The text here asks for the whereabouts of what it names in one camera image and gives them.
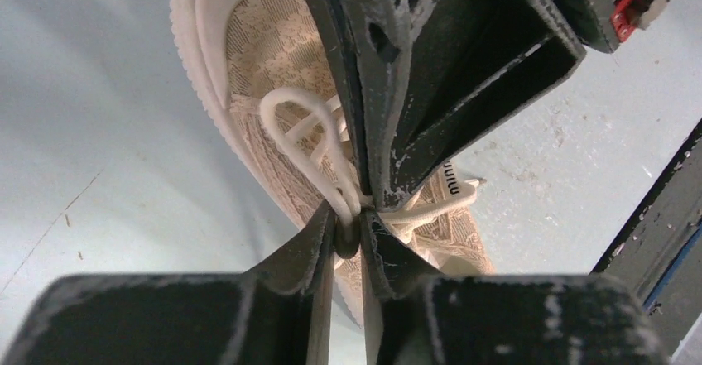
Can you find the beige sneaker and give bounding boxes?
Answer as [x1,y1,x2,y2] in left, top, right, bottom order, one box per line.
[168,0,498,328]

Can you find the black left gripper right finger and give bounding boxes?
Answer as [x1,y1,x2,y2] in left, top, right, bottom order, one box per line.
[358,210,669,364]

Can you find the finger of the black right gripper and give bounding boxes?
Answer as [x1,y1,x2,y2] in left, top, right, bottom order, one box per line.
[305,0,371,195]

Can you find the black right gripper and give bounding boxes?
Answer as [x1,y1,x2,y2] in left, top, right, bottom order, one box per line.
[339,0,671,212]

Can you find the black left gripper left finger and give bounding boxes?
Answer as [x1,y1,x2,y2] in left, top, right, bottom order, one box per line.
[3,204,336,364]

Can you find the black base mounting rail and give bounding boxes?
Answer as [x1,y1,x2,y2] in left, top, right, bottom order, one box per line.
[592,125,701,356]

